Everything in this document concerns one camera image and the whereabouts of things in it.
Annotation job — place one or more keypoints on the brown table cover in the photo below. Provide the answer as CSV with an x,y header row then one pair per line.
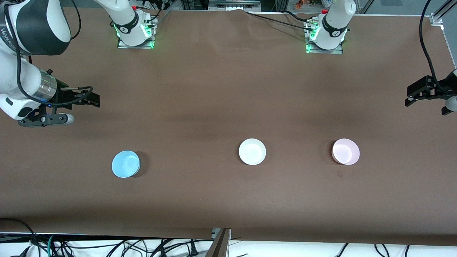
x,y
228,89

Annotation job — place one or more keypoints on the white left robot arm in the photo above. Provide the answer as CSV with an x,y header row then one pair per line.
x,y
335,21

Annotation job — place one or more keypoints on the white bowl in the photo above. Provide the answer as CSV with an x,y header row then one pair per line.
x,y
252,151

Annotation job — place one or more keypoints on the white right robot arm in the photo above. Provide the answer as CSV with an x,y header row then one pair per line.
x,y
39,21

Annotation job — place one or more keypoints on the aluminium frame corner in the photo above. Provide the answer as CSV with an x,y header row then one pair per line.
x,y
436,18

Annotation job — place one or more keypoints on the aluminium profile bar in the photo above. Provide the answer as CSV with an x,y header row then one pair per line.
x,y
234,6

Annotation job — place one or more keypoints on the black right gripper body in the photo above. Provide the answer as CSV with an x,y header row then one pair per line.
x,y
63,95

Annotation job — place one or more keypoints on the pink bowl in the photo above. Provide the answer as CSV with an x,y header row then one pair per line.
x,y
345,151

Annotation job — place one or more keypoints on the metal post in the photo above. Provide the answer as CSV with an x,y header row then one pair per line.
x,y
219,246

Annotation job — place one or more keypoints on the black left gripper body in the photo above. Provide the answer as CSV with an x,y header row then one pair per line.
x,y
440,87

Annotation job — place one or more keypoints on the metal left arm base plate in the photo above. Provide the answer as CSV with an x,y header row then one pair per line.
x,y
325,51

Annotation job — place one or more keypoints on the blue bowl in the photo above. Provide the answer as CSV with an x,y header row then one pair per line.
x,y
125,164

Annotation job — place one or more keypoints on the orange small object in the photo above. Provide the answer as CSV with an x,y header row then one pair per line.
x,y
299,3

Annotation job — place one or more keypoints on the black plug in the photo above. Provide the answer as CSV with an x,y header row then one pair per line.
x,y
194,250

